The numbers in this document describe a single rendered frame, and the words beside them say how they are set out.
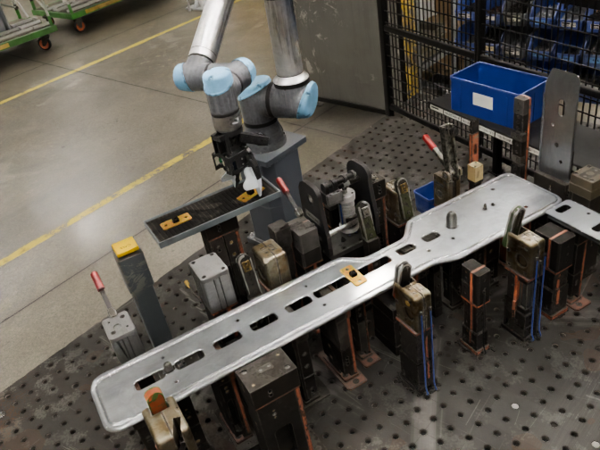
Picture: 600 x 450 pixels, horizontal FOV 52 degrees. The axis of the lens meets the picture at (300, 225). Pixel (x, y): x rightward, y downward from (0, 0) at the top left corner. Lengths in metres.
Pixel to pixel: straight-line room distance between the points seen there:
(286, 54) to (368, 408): 1.06
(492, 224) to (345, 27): 2.81
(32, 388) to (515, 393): 1.42
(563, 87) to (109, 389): 1.43
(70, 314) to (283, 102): 1.98
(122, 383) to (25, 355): 1.91
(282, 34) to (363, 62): 2.53
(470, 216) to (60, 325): 2.34
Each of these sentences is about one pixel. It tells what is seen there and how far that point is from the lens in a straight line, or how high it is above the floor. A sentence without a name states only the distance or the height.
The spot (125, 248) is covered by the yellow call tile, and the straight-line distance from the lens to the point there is 1.69.
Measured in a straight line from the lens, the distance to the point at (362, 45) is 4.38.
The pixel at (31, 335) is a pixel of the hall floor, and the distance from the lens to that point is 3.53.
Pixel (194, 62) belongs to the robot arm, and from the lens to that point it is 1.74.
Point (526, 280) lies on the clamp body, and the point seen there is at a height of 0.93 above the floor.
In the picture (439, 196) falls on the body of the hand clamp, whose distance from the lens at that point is 1.98.
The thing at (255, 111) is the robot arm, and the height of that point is 1.25.
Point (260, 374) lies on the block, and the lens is 1.41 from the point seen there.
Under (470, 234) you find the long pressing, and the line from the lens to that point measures 1.77.
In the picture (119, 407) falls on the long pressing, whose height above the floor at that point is 1.00.
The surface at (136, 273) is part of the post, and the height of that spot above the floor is 1.08.
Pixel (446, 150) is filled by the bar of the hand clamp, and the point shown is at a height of 1.15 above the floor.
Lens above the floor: 2.05
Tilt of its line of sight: 34 degrees down
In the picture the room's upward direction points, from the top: 11 degrees counter-clockwise
